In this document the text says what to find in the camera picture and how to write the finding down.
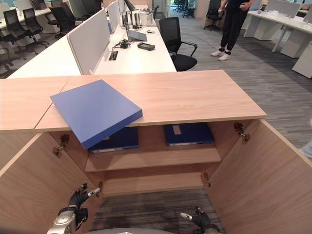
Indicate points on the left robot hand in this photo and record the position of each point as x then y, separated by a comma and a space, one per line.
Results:
77, 198

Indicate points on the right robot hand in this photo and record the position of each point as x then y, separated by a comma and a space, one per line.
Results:
200, 219

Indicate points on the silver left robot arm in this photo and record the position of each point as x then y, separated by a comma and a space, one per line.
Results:
64, 221

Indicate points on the metal cabinet hinge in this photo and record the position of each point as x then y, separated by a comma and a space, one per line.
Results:
206, 180
61, 145
241, 133

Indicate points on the wooden cabinet door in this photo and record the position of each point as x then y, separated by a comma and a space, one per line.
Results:
263, 180
36, 185

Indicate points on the dark blue folder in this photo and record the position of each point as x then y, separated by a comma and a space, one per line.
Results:
119, 142

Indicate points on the wooden cabinet shelf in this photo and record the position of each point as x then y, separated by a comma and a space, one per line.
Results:
153, 158

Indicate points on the blue folder with label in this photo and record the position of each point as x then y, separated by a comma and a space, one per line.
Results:
188, 136

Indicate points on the wooden office cabinet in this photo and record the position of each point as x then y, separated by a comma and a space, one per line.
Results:
146, 126

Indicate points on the adjacent wooden cabinet top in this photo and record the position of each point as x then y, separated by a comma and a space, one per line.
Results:
26, 102

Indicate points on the white long office desk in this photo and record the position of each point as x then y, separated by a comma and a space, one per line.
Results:
136, 48

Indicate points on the black mesh office chair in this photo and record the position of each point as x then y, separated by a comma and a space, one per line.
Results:
177, 45

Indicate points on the white desk partition panel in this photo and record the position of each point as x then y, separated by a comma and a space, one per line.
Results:
113, 14
89, 46

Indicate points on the black handheld device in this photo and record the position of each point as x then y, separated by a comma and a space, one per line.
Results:
145, 46

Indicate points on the grey tablet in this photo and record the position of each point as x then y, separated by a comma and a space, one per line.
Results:
137, 35

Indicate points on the white appliance box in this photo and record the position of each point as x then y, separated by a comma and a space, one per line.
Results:
145, 16

